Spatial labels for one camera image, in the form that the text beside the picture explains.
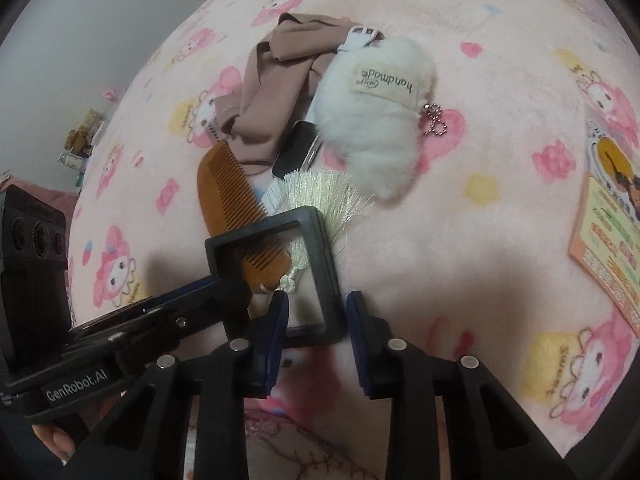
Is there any white fluffy plush pouch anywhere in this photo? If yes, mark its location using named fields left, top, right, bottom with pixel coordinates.
left=314, top=37, right=435, bottom=202

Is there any white strap smartwatch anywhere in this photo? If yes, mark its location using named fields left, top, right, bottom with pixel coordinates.
left=207, top=24, right=386, bottom=219

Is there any storage shelf with toys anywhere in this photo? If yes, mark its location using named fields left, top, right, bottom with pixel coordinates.
left=58, top=108, right=106, bottom=170

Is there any left hand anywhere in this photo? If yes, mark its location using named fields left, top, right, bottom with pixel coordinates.
left=32, top=424, right=76, bottom=464

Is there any orange printed flyer card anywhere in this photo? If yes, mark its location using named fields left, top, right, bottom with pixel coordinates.
left=568, top=174, right=639, bottom=336

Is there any black square display frame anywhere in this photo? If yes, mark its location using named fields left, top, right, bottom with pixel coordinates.
left=205, top=206, right=346, bottom=348

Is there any cartoon girl sticker card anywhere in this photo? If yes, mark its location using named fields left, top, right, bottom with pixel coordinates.
left=586, top=118, right=639, bottom=224

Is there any brown wooden comb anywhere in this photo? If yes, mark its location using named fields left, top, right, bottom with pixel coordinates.
left=196, top=141, right=291, bottom=294

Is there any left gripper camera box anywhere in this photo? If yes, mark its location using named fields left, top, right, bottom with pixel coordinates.
left=1, top=185, right=72, bottom=382

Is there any pink cartoon print blanket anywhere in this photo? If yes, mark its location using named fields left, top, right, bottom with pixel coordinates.
left=70, top=0, right=639, bottom=454

